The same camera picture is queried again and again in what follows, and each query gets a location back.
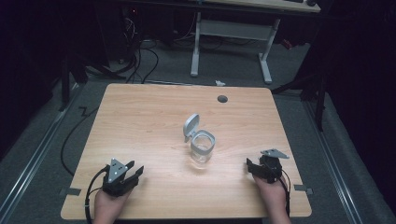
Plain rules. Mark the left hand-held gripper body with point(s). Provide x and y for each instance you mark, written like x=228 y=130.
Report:
x=117 y=180

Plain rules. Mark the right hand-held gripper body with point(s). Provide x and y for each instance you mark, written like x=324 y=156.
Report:
x=272 y=166

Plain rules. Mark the clear jar with grey lid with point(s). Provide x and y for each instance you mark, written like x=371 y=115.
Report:
x=200 y=146

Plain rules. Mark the person's left hand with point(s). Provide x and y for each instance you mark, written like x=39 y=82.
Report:
x=109 y=207

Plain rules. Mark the person's right hand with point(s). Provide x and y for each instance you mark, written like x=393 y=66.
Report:
x=274 y=199

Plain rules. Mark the grey tape strip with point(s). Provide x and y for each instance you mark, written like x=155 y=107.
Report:
x=71 y=191
x=302 y=188

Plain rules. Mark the black metal stand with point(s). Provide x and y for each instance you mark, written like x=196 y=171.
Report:
x=314 y=93
x=67 y=81

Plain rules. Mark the small white scrap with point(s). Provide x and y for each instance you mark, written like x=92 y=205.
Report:
x=220 y=83

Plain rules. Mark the small red object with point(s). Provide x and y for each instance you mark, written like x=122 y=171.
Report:
x=287 y=44

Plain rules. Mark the metal floor rail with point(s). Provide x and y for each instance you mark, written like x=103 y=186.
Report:
x=34 y=158
x=333 y=158

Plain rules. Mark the white frame desk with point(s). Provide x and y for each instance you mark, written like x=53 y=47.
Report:
x=233 y=29

